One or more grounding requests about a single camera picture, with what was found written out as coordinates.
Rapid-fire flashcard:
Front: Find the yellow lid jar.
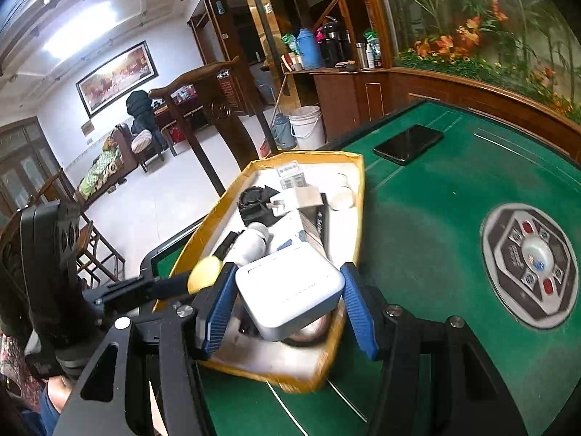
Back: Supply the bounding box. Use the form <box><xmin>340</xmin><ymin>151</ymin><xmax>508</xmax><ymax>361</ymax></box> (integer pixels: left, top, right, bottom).
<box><xmin>187</xmin><ymin>257</ymin><xmax>224</xmax><ymax>295</ymax></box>

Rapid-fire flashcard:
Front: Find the green packet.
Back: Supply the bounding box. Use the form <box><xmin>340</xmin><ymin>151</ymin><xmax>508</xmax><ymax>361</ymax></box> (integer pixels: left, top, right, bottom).
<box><xmin>363</xmin><ymin>31</ymin><xmax>383</xmax><ymax>68</ymax></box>

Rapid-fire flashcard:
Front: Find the black thermos flask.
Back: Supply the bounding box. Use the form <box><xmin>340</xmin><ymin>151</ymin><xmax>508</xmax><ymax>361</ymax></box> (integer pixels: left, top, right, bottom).
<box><xmin>318</xmin><ymin>16</ymin><xmax>352</xmax><ymax>68</ymax></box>

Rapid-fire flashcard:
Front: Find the white round jar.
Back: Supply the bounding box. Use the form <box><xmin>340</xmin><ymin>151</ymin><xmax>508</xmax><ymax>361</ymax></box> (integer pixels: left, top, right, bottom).
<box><xmin>327</xmin><ymin>173</ymin><xmax>357</xmax><ymax>212</ymax></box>

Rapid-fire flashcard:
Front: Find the white plastic bottle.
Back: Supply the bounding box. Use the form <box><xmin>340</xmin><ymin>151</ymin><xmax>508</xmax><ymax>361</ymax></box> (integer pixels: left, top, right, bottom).
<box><xmin>233</xmin><ymin>222</ymin><xmax>273</xmax><ymax>268</ymax></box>

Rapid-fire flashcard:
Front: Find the black round device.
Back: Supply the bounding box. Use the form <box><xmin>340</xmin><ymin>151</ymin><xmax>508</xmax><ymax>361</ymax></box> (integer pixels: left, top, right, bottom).
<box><xmin>237</xmin><ymin>185</ymin><xmax>281</xmax><ymax>228</ymax></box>

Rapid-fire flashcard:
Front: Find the black smartphone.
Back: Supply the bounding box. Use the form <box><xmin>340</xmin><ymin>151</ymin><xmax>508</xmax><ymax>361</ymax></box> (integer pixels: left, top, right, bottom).
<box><xmin>373</xmin><ymin>124</ymin><xmax>444</xmax><ymax>166</ymax></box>

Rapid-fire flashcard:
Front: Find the small white box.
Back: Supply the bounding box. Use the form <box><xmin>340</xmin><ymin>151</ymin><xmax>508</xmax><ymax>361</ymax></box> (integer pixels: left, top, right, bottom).
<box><xmin>268</xmin><ymin>186</ymin><xmax>325</xmax><ymax>214</ymax></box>

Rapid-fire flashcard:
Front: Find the dark wooden chair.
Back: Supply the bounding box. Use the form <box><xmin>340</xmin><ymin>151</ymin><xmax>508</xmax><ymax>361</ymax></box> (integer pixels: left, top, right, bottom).
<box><xmin>149</xmin><ymin>56</ymin><xmax>280</xmax><ymax>196</ymax></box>

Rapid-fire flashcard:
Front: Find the glass door cabinet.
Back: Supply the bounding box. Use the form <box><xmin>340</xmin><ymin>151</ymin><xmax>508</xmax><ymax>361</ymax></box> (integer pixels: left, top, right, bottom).
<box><xmin>0</xmin><ymin>116</ymin><xmax>62</xmax><ymax>219</ymax></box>

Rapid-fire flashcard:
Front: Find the person's patterned clothing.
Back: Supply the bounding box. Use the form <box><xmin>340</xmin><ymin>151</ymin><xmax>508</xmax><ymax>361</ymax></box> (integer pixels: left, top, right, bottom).
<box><xmin>0</xmin><ymin>334</ymin><xmax>62</xmax><ymax>436</ymax></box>

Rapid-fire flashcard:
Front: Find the wooden sofa floral cushion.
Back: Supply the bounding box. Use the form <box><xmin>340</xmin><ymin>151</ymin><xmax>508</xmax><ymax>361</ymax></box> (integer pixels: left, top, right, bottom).
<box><xmin>74</xmin><ymin>124</ymin><xmax>139</xmax><ymax>201</ymax></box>

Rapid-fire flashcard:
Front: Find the framed wall painting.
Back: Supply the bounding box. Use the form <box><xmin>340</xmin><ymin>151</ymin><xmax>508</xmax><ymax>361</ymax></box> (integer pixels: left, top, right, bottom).
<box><xmin>76</xmin><ymin>40</ymin><xmax>159</xmax><ymax>120</ymax></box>

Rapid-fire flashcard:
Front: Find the white plastic bucket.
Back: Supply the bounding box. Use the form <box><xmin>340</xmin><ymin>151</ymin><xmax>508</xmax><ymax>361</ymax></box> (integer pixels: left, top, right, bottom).
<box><xmin>288</xmin><ymin>105</ymin><xmax>326</xmax><ymax>150</ymax></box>

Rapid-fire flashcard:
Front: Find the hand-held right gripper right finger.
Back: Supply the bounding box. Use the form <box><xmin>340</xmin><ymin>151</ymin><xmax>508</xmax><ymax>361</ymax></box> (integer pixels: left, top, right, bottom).
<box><xmin>340</xmin><ymin>261</ymin><xmax>527</xmax><ymax>436</ymax></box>

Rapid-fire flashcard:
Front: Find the black printed box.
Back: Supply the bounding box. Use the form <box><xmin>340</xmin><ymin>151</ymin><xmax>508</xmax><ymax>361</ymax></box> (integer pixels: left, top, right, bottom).
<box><xmin>297</xmin><ymin>206</ymin><xmax>334</xmax><ymax>259</ymax></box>

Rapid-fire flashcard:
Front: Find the yellow cardboard box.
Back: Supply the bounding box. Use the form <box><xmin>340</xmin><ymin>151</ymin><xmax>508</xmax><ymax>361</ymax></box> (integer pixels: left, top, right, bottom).
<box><xmin>152</xmin><ymin>149</ymin><xmax>365</xmax><ymax>393</ymax></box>

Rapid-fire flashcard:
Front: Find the round table control panel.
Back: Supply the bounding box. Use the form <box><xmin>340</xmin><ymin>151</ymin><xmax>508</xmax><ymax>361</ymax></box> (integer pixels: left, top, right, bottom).
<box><xmin>481</xmin><ymin>203</ymin><xmax>576</xmax><ymax>330</ymax></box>

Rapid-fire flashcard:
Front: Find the white rounded square box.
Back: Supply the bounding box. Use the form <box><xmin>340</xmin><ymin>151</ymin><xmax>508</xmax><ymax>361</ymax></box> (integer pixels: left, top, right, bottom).
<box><xmin>235</xmin><ymin>243</ymin><xmax>346</xmax><ymax>342</ymax></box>

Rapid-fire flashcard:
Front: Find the stainless steel round tin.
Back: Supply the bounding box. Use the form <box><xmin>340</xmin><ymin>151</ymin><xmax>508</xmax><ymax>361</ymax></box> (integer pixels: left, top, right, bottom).
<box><xmin>279</xmin><ymin>311</ymin><xmax>340</xmax><ymax>348</ymax></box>

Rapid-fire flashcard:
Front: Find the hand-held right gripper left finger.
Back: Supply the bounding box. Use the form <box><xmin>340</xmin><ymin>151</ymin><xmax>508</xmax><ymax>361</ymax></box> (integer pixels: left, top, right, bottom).
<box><xmin>52</xmin><ymin>261</ymin><xmax>240</xmax><ymax>436</ymax></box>

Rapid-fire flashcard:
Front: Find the slatted wooden armchair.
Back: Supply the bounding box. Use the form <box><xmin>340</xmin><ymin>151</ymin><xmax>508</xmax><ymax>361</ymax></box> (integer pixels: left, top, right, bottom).
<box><xmin>45</xmin><ymin>168</ymin><xmax>127</xmax><ymax>287</ymax></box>

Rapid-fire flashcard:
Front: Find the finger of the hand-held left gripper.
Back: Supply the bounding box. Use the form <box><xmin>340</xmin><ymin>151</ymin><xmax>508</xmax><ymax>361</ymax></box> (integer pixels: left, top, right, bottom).
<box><xmin>93</xmin><ymin>271</ymin><xmax>194</xmax><ymax>313</ymax></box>

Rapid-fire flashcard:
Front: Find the grey floor thermos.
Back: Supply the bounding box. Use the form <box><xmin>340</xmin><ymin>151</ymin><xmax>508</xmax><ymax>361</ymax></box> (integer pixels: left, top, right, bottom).
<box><xmin>270</xmin><ymin>113</ymin><xmax>297</xmax><ymax>150</ymax></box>

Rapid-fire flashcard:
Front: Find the wooden handled mop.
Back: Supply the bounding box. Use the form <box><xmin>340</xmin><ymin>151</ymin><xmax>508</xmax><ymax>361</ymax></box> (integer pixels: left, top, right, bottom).
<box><xmin>261</xmin><ymin>75</ymin><xmax>289</xmax><ymax>155</ymax></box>

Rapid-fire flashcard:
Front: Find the blue thermos flask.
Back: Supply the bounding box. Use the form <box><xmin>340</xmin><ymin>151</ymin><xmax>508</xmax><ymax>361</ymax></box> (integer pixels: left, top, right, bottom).
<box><xmin>295</xmin><ymin>27</ymin><xmax>324</xmax><ymax>70</ymax></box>

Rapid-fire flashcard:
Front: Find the white cushion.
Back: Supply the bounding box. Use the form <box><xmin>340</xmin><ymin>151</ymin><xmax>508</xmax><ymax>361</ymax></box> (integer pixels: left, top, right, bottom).
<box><xmin>131</xmin><ymin>129</ymin><xmax>153</xmax><ymax>154</ymax></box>

